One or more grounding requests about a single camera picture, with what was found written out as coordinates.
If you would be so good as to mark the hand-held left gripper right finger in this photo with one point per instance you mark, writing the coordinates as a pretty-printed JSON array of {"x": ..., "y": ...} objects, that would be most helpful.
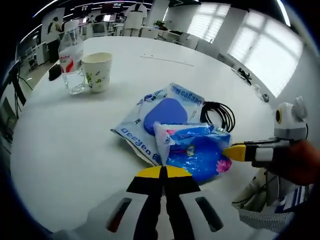
[{"x": 180, "y": 200}]

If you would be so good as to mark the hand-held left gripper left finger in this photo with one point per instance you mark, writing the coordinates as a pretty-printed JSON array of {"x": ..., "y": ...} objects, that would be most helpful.
[{"x": 147, "y": 200}]

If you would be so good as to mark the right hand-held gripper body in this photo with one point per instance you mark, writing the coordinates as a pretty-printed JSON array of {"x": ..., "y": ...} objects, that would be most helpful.
[{"x": 290, "y": 122}]

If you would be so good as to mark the small blue flower packet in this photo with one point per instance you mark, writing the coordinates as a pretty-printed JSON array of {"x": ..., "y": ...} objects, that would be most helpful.
[{"x": 200, "y": 160}]

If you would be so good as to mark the large white blue plastic package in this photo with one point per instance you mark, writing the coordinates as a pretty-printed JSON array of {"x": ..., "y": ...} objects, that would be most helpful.
[{"x": 165, "y": 110}]

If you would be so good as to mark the white paper cup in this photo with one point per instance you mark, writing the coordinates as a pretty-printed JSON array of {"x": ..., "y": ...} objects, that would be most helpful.
[{"x": 97, "y": 72}]

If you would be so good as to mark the clear plastic water bottle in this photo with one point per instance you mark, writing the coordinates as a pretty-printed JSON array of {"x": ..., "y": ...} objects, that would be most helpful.
[{"x": 72, "y": 62}]

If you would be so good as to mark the small black pouch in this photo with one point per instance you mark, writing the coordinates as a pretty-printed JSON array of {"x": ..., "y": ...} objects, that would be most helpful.
[{"x": 53, "y": 73}]

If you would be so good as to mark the black items on tabletop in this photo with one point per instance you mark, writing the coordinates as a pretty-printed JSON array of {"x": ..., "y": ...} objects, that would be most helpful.
[{"x": 245, "y": 75}]

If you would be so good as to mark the white tabletop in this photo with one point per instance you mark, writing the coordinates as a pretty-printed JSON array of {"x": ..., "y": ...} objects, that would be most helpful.
[{"x": 75, "y": 140}]

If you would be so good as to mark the person's right hand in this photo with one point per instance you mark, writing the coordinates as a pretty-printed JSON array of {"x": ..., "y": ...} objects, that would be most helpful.
[{"x": 297, "y": 162}]

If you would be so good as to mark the grey mesh fabric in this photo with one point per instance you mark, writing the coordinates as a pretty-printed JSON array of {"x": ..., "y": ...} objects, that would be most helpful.
[{"x": 265, "y": 221}]

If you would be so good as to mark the window with blinds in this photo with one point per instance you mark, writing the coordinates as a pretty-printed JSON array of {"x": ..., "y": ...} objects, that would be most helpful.
[
  {"x": 270, "y": 50},
  {"x": 207, "y": 22}
]

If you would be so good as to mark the green potted plant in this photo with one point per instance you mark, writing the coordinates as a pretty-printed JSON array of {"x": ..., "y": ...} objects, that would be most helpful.
[{"x": 160, "y": 25}]

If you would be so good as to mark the black tripod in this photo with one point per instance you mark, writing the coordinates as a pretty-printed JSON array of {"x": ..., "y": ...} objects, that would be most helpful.
[{"x": 17, "y": 85}]

